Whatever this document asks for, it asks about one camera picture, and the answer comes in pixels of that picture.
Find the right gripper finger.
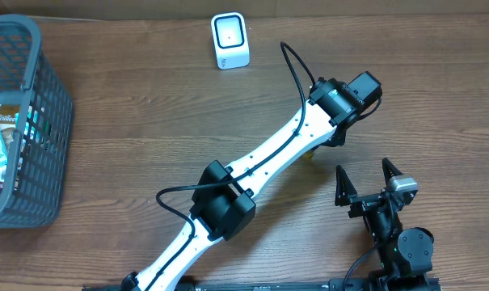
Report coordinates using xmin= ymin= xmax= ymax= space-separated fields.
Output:
xmin=335 ymin=165 xmax=358 ymax=206
xmin=382 ymin=158 xmax=403 ymax=186

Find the yellow dish soap bottle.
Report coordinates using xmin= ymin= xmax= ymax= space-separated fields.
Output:
xmin=304 ymin=150 xmax=314 ymax=159

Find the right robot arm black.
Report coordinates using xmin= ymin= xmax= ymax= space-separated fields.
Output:
xmin=331 ymin=158 xmax=441 ymax=291

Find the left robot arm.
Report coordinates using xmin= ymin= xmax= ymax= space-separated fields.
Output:
xmin=121 ymin=71 xmax=382 ymax=290

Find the white barcode scanner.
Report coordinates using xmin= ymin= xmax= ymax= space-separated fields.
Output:
xmin=211 ymin=12 xmax=251 ymax=70

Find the grey plastic shopping basket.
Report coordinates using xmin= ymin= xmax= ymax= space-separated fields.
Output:
xmin=0 ymin=14 xmax=74 ymax=229

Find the brown snack packet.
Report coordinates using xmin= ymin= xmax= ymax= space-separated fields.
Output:
xmin=0 ymin=105 xmax=20 ymax=132

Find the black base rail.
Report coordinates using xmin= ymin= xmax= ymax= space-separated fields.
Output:
xmin=82 ymin=276 xmax=443 ymax=291

